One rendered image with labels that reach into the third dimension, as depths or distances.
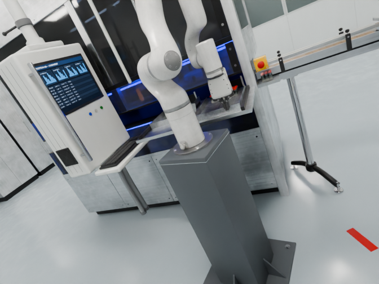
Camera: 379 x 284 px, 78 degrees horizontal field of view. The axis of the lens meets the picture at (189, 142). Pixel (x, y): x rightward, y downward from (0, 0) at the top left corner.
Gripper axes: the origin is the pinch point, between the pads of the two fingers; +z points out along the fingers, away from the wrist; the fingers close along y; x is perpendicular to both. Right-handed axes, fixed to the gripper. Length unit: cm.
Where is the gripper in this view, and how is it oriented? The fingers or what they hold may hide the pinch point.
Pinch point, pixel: (226, 105)
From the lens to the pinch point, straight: 117.9
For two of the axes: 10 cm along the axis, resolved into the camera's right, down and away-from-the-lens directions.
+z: 3.8, 8.6, 3.5
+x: -2.8, 4.7, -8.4
